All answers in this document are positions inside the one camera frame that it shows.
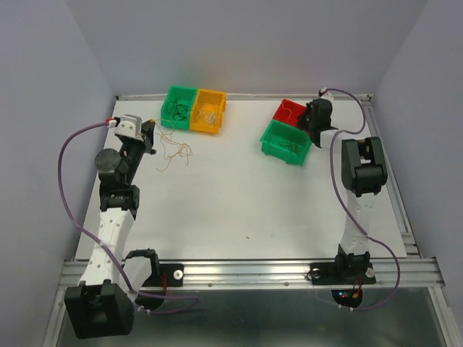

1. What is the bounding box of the brown thin wire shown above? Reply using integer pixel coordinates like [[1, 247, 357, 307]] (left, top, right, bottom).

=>
[[168, 95, 191, 122]]

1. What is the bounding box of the yellow plastic bin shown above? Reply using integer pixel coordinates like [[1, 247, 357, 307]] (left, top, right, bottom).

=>
[[190, 88, 226, 134]]

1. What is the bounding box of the green plastic bin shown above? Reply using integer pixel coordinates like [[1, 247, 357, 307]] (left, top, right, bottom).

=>
[[260, 120, 312, 166], [161, 85, 197, 130]]

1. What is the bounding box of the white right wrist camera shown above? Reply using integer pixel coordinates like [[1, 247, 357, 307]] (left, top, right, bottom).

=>
[[318, 87, 334, 103]]

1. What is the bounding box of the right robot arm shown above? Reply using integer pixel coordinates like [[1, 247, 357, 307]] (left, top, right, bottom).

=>
[[297, 98, 388, 286]]

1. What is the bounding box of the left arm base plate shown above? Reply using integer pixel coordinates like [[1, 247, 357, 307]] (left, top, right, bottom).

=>
[[137, 262, 184, 288]]

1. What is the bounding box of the aluminium front rail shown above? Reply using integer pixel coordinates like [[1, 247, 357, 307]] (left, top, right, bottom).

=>
[[58, 258, 445, 291]]

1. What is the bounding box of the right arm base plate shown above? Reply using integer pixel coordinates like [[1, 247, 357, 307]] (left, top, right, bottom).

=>
[[307, 261, 376, 286]]

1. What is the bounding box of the red plastic bin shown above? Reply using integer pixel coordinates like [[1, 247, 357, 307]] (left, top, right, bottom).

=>
[[273, 98, 306, 128]]

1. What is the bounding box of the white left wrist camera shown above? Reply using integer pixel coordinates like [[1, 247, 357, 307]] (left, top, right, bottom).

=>
[[107, 114, 143, 141]]

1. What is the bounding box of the white thin wire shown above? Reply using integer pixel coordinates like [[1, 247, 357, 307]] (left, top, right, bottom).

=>
[[197, 103, 221, 127]]

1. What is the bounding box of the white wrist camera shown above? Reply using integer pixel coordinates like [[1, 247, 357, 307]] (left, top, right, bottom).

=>
[[318, 87, 334, 103], [107, 114, 143, 141]]

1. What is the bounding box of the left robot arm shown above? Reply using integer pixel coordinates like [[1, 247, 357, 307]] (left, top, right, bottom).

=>
[[64, 115, 161, 339]]

